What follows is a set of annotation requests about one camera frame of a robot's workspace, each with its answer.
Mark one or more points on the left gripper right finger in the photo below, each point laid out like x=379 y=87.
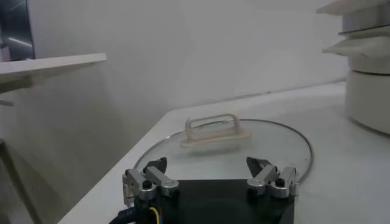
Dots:
x=259 y=183

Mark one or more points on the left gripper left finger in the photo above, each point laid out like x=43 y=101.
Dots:
x=166 y=183

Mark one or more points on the white electric cooker pot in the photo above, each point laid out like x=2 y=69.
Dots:
x=371 y=97

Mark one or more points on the white side table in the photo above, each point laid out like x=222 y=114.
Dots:
x=61 y=62

